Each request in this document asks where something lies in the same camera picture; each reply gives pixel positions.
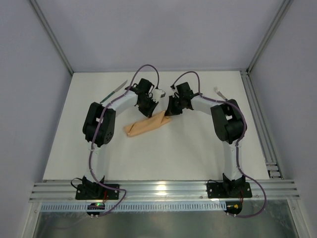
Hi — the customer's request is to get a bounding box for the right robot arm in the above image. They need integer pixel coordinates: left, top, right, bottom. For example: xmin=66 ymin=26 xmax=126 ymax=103
xmin=165 ymin=82 xmax=247 ymax=198

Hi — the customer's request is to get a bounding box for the right controller board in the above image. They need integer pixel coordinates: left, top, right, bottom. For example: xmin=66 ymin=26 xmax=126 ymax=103
xmin=224 ymin=201 xmax=243 ymax=216

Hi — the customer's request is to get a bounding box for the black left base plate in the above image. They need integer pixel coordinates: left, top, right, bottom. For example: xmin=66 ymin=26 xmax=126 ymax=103
xmin=75 ymin=183 xmax=119 ymax=200

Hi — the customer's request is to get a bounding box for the aluminium frame rail right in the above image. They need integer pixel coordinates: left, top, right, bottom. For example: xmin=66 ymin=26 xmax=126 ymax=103
xmin=240 ymin=70 xmax=284 ymax=179

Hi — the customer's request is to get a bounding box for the controller board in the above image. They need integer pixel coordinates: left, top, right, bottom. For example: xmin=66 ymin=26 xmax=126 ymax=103
xmin=86 ymin=202 xmax=105 ymax=218
xmin=224 ymin=201 xmax=243 ymax=216

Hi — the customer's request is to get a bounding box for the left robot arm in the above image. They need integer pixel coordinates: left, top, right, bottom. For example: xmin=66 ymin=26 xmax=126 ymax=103
xmin=75 ymin=78 xmax=165 ymax=200

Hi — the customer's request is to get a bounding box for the green handled knife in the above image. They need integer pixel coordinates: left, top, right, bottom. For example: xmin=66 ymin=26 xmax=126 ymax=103
xmin=100 ymin=80 xmax=127 ymax=104

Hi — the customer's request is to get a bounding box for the aluminium post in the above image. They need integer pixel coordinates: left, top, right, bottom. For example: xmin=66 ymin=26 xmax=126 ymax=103
xmin=246 ymin=0 xmax=293 ymax=74
xmin=28 ymin=0 xmax=74 ymax=76

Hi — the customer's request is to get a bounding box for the left controller board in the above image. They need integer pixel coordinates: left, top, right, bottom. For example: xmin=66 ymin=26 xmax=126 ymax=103
xmin=86 ymin=202 xmax=105 ymax=218

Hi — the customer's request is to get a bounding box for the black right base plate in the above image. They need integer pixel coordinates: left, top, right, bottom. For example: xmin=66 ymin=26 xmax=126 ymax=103
xmin=206 ymin=181 xmax=253 ymax=198

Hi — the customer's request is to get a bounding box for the green handled fork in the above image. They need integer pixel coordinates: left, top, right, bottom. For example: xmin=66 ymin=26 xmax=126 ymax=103
xmin=214 ymin=87 xmax=228 ymax=101

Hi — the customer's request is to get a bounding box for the left rear aluminium post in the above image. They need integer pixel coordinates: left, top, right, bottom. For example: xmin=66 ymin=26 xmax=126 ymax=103
xmin=28 ymin=0 xmax=74 ymax=76

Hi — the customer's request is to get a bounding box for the right rear aluminium post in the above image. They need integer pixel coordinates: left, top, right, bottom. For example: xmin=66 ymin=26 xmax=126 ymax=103
xmin=246 ymin=0 xmax=293 ymax=74

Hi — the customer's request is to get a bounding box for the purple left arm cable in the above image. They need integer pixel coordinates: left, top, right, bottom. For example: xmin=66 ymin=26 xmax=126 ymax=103
xmin=88 ymin=64 xmax=160 ymax=230

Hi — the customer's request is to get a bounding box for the front aluminium rail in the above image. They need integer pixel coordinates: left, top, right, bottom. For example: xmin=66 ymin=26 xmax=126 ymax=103
xmin=29 ymin=179 xmax=300 ymax=202

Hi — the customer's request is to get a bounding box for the slotted cable duct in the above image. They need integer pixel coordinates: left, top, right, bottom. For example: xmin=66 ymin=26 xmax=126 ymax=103
xmin=40 ymin=200 xmax=226 ymax=212

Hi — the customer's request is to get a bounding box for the beige cloth napkin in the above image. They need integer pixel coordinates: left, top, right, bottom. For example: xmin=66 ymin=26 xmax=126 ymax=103
xmin=124 ymin=111 xmax=172 ymax=137

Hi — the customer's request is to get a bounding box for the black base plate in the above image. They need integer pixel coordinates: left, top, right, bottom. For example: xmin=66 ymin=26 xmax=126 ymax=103
xmin=206 ymin=181 xmax=253 ymax=198
xmin=75 ymin=183 xmax=119 ymax=200

